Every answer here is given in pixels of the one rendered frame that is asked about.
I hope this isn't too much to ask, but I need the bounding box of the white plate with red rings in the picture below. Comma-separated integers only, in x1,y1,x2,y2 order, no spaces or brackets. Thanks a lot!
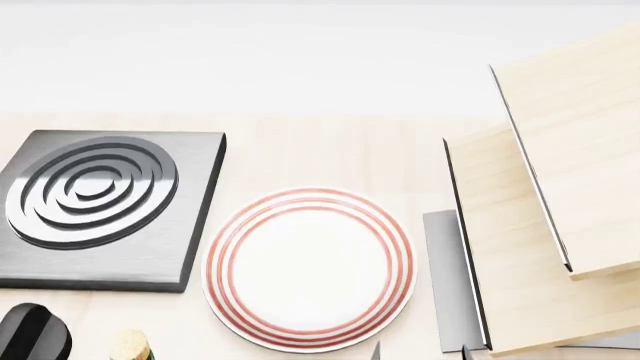
201,187,418,344

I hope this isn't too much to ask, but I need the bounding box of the grey flat stove burner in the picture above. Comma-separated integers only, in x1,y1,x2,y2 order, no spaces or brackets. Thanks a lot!
0,129,228,294

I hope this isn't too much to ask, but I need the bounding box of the light wooden cabinet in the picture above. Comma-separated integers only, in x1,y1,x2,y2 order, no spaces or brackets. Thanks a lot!
441,21,640,358

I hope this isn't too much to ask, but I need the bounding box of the bottle with cork stopper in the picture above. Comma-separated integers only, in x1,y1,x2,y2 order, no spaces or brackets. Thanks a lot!
108,329,152,360

